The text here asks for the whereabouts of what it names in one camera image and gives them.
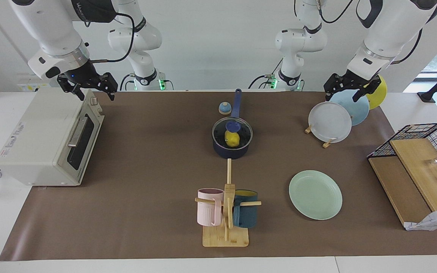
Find grey plate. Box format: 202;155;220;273
308;102;352;144

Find black pot purple handle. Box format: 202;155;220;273
212;88;254;160

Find dark blue mug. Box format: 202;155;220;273
233;190;259;228

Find brown table mat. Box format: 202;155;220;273
0;91;437;261

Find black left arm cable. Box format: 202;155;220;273
294;0;424;65

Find light blue plate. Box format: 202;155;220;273
329;89;370;126

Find green plate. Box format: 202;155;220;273
289;170;343;220

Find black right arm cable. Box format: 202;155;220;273
86;13;136;64

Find glass lid blue knob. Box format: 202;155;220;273
212;117;254;149

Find yellow potato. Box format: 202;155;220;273
224;130;241;148

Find white wall socket box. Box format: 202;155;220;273
17;73;52;92

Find wooden mug tree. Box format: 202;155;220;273
195;158;262;248

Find wooden plate rack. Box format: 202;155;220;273
305;125;336;149

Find pink mug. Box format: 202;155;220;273
197;188;225;227

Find yellow plate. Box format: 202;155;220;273
365;75;387;110

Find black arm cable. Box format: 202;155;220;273
86;13;136;64
294;0;424;65

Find wooden shelf boards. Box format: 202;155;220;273
368;138;437;228

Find beige toaster oven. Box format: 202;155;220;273
0;88;105;187

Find black wire basket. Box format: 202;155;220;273
367;122;437;173

